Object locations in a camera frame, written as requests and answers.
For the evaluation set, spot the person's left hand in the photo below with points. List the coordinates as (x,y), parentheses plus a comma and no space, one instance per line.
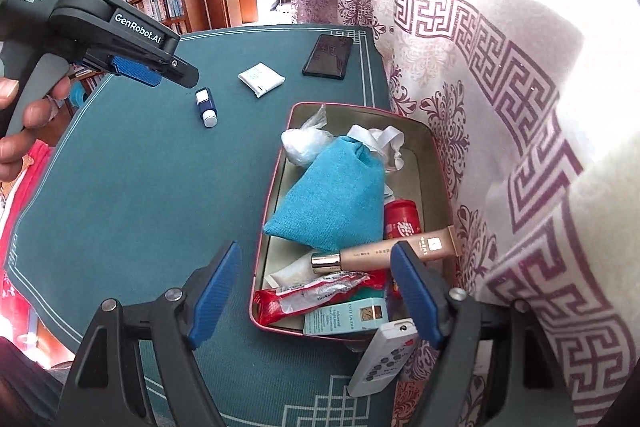
(36,115)

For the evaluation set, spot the navy blue small bottle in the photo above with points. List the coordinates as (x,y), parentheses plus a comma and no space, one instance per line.
(206,107)

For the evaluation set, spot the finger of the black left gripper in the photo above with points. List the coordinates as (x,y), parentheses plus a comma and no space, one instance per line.
(151,69)

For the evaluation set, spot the white tissue pack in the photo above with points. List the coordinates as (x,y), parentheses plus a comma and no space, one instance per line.
(261,79)

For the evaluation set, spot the black smartphone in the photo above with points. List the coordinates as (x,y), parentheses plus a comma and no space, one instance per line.
(329,57)

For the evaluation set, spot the light teal small carton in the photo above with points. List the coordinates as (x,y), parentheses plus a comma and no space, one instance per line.
(352,317)

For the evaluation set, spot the teal cloth pouch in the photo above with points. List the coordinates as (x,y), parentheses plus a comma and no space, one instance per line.
(335,196)

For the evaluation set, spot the white remote control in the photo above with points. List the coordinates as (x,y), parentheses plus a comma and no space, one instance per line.
(386,355)

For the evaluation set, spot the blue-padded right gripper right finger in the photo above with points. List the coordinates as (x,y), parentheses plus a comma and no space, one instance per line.
(525,384)

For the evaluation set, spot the white cream tube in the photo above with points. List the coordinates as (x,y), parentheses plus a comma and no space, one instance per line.
(297,272)

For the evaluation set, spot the patterned white purple curtain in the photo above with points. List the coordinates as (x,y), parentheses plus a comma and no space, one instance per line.
(534,105)

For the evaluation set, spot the white plastic bag knot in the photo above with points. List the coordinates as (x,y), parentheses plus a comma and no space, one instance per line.
(303,145)

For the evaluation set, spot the red snack packet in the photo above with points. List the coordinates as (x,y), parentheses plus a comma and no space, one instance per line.
(275,304)

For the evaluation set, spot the red candy canister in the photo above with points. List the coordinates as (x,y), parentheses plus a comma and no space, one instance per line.
(401,219)

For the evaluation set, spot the red cookie tin box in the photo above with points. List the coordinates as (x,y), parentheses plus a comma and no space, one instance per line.
(420,180)

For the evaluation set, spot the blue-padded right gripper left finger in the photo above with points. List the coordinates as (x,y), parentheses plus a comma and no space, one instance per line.
(106,385)

